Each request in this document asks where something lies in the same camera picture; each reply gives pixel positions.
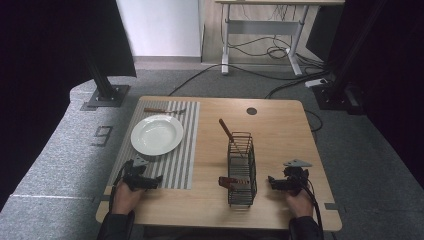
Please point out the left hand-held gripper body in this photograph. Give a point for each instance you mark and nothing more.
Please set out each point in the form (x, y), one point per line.
(136, 178)

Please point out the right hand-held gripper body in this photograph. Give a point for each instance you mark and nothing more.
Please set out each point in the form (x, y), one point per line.
(295, 180)

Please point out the person's left hand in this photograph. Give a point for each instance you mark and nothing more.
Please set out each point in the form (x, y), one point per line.
(125, 200)

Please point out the person's right hand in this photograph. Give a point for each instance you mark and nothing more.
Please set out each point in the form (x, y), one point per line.
(301, 205)

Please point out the grey striped placemat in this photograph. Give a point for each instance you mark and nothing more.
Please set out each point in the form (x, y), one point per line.
(186, 150)

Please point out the white round plate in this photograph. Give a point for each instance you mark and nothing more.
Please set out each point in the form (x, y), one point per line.
(156, 135)

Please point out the dark tape strip on table edge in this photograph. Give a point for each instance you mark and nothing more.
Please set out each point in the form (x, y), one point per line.
(331, 206)

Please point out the black metal stand with boxes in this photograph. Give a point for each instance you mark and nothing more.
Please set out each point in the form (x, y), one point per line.
(340, 93)

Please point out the white power strip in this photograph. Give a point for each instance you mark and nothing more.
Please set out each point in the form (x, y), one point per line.
(316, 82)

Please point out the dark curtain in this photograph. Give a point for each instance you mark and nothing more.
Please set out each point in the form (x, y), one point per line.
(43, 83)
(393, 83)

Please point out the white partition panel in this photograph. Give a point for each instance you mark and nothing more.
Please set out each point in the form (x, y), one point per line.
(160, 26)

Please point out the black metal stand with base plate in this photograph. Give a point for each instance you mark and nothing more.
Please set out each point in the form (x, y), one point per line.
(103, 90)

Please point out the white desk frame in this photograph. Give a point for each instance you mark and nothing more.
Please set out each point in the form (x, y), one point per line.
(263, 27)

